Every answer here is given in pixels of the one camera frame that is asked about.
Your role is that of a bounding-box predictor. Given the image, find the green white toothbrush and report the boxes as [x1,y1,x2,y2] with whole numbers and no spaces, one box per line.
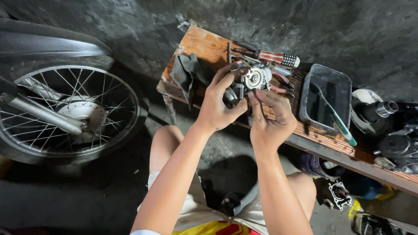
[310,83,358,147]

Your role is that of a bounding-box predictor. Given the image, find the chrome round engine cover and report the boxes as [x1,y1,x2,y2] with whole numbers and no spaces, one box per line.
[350,88,399,137]

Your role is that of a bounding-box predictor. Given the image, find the black sandal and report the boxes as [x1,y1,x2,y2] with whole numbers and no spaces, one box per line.
[218,182,260,217]

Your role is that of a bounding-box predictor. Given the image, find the worn wooden bench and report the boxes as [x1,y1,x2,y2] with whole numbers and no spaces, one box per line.
[156,24,418,197]

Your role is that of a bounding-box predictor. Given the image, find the heap of dark engine parts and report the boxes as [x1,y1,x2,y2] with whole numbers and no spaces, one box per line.
[373,101,418,174]

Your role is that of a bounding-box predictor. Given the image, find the black rectangular plastic tray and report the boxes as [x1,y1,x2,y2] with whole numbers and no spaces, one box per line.
[298,63,353,132]

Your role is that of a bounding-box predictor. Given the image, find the grey engine cylinder block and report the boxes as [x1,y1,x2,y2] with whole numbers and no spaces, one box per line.
[314,178,353,212]

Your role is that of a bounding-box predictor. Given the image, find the dark metal part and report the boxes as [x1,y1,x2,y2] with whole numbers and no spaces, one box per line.
[351,213,418,235]

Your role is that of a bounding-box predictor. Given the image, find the person's left hand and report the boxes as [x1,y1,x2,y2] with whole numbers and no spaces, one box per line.
[195,61,249,133]

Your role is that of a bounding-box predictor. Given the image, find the black motorcycle fender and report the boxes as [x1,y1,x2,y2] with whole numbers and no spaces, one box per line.
[0,18,113,63]

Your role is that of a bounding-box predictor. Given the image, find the person's right hand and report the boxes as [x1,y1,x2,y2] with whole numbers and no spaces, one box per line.
[248,88,298,154]

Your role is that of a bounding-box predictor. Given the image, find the person's leg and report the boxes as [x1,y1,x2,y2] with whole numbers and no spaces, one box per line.
[287,172,317,226]
[148,125,197,174]

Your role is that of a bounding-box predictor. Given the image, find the spoked motorcycle wheel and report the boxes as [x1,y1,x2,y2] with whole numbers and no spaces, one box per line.
[0,56,150,166]

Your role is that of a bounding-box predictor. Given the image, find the white yellow red shorts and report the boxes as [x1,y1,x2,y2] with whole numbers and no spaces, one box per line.
[129,171,272,235]

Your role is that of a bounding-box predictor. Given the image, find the person's right leg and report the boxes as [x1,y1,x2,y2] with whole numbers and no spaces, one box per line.
[287,172,317,226]

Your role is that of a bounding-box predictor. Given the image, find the yellow plastic scrap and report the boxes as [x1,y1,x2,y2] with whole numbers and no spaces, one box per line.
[347,199,361,220]

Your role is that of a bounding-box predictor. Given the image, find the dark grey rag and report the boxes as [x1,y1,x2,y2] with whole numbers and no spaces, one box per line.
[169,53,211,110]

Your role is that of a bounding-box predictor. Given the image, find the red handled pliers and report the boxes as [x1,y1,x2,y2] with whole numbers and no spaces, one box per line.
[268,69,295,98]

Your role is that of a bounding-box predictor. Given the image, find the blue yellow bag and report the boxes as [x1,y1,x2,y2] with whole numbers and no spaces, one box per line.
[342,172,396,200]

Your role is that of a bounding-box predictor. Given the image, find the purple round container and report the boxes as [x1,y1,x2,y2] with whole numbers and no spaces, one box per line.
[298,151,346,180]

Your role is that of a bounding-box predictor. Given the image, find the silver metal carburetor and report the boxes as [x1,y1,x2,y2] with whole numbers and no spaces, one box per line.
[223,62,273,110]

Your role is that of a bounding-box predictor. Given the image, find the silver motorcycle fork leg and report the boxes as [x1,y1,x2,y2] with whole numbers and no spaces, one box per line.
[0,92,90,135]

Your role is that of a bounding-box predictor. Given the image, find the person's left leg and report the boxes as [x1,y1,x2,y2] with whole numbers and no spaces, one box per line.
[148,125,197,174]

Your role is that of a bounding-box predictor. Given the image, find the thin metal T-handle tool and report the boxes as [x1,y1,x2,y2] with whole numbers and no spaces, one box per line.
[227,42,257,67]

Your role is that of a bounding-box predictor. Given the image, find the small silver metal socket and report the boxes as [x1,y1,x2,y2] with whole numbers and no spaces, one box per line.
[272,65,293,77]

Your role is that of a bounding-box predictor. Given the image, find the red white striped screwdriver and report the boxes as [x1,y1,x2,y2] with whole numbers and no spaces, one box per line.
[233,41,300,69]

